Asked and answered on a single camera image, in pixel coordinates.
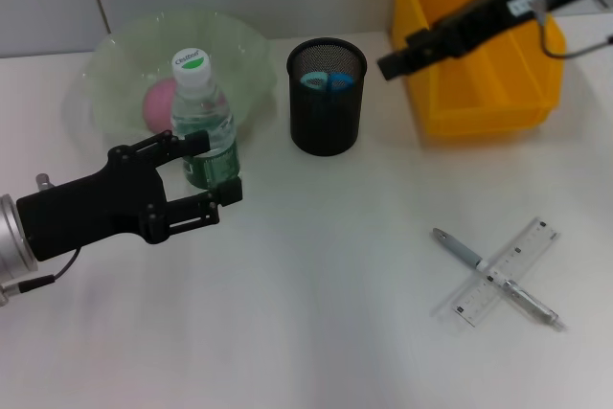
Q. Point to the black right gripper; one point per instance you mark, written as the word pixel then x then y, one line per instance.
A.
pixel 503 11

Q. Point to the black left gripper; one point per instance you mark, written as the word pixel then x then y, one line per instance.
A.
pixel 96 208

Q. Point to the clear green-label water bottle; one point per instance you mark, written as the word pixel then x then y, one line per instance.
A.
pixel 201 112

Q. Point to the pink toy peach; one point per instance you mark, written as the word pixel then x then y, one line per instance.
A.
pixel 155 107

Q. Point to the blue capped scissors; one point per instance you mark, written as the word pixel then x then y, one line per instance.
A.
pixel 313 79

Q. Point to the grey clear pen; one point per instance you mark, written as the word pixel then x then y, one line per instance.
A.
pixel 455 243

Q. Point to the transparent plastic ruler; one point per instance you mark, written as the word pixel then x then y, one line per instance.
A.
pixel 527 251

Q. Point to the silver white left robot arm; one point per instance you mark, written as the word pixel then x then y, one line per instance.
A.
pixel 12 236

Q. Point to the black mesh pen holder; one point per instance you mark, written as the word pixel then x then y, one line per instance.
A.
pixel 325 126

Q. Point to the green glass fruit plate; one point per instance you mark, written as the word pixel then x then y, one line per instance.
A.
pixel 120 59

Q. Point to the yellow plastic bin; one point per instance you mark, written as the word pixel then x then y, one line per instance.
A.
pixel 503 83

